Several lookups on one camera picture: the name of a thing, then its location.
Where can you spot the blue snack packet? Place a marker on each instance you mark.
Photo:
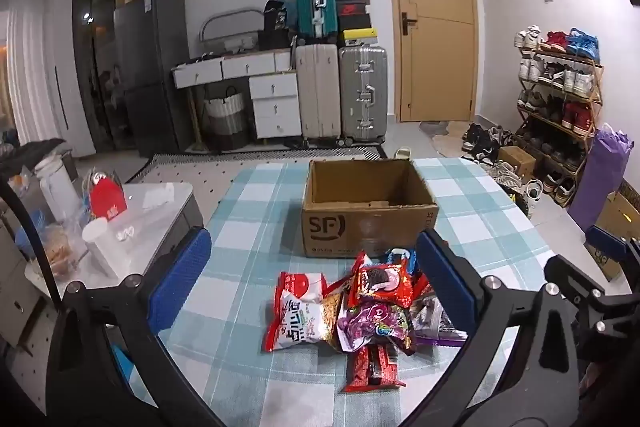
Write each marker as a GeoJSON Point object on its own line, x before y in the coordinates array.
{"type": "Point", "coordinates": [405, 258]}

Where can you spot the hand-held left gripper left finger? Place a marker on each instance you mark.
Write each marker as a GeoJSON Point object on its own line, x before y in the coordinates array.
{"type": "Point", "coordinates": [180, 287]}

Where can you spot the yellow printed cardboard box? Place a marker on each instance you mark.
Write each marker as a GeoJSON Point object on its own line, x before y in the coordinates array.
{"type": "Point", "coordinates": [617, 212]}

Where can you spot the red logo black shoe box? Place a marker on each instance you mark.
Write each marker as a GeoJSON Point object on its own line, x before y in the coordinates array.
{"type": "Point", "coordinates": [352, 10]}

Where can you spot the beige round rug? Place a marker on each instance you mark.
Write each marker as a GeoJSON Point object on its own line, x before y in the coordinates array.
{"type": "Point", "coordinates": [450, 146]}

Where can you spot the white cup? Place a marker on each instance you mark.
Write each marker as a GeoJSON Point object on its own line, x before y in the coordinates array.
{"type": "Point", "coordinates": [105, 247]}

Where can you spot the beige slipper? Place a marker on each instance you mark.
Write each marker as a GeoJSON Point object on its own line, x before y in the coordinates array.
{"type": "Point", "coordinates": [403, 153]}

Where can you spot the white perforated panel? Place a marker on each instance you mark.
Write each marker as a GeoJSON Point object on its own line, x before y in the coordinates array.
{"type": "Point", "coordinates": [25, 357]}

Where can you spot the black case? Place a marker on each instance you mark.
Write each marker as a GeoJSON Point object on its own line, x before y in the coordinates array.
{"type": "Point", "coordinates": [275, 39]}

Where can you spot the white bottle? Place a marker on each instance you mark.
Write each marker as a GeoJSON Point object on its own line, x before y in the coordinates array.
{"type": "Point", "coordinates": [57, 192]}

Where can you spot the black bag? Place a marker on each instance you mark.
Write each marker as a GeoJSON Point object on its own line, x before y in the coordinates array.
{"type": "Point", "coordinates": [275, 14]}

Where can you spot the clear food bag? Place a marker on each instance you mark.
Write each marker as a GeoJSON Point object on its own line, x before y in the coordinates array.
{"type": "Point", "coordinates": [62, 254]}

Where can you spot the white side table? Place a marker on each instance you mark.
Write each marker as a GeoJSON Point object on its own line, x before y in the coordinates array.
{"type": "Point", "coordinates": [165, 217]}

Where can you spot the white drawer desk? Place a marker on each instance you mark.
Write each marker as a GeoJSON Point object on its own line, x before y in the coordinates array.
{"type": "Point", "coordinates": [272, 107]}

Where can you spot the brown cardboard box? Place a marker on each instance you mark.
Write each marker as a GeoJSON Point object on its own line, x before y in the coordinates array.
{"type": "Point", "coordinates": [350, 227]}

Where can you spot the red cookie packet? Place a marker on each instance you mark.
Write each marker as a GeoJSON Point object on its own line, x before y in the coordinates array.
{"type": "Point", "coordinates": [380, 282]}

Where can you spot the small cardboard box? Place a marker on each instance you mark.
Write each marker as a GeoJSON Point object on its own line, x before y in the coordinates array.
{"type": "Point", "coordinates": [517, 162]}

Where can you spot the wooden shoe rack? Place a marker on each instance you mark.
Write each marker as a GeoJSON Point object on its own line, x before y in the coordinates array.
{"type": "Point", "coordinates": [560, 58]}

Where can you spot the red white snack bag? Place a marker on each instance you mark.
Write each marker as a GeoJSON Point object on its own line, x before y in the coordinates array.
{"type": "Point", "coordinates": [295, 312]}

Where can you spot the grey rounded frame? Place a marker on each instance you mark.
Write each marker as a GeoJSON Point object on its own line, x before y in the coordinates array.
{"type": "Point", "coordinates": [240, 11]}

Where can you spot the dark purple snack packet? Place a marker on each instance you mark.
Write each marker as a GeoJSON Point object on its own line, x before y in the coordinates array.
{"type": "Point", "coordinates": [432, 322]}

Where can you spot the beige suitcase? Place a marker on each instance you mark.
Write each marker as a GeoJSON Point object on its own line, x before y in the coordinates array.
{"type": "Point", "coordinates": [317, 92]}

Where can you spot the silver suitcase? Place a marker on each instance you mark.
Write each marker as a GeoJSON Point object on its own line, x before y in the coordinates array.
{"type": "Point", "coordinates": [362, 97]}

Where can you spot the teal suitcase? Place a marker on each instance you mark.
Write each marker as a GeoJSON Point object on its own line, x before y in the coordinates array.
{"type": "Point", "coordinates": [310, 2]}

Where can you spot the purple candy bag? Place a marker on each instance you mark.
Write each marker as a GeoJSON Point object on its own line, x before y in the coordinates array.
{"type": "Point", "coordinates": [370, 324]}

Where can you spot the golden brown snack bag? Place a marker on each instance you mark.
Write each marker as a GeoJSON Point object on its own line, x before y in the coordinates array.
{"type": "Point", "coordinates": [332, 317]}

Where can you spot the dark cloth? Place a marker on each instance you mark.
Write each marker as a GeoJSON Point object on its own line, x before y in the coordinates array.
{"type": "Point", "coordinates": [35, 154]}

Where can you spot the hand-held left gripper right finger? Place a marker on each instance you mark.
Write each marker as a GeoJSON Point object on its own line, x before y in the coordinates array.
{"type": "Point", "coordinates": [445, 287]}

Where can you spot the dark glass cabinet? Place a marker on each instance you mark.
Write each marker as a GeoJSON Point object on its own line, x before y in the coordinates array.
{"type": "Point", "coordinates": [95, 57]}

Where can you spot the red dark snack packet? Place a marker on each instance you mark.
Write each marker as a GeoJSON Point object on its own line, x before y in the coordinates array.
{"type": "Point", "coordinates": [372, 369]}

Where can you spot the grey refrigerator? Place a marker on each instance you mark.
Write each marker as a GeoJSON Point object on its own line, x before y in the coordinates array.
{"type": "Point", "coordinates": [150, 57]}

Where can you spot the wooden door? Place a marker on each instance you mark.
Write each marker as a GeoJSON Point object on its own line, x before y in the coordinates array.
{"type": "Point", "coordinates": [435, 57]}

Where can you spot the grey white laundry basket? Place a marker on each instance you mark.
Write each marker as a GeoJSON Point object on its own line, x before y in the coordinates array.
{"type": "Point", "coordinates": [225, 122]}

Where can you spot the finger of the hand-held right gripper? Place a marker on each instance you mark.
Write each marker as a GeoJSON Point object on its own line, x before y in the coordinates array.
{"type": "Point", "coordinates": [605, 243]}
{"type": "Point", "coordinates": [575, 279]}

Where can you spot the white curtain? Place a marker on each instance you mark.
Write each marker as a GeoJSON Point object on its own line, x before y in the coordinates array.
{"type": "Point", "coordinates": [30, 57]}

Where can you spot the grey door mat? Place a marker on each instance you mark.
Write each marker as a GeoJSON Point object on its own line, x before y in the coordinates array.
{"type": "Point", "coordinates": [432, 127]}

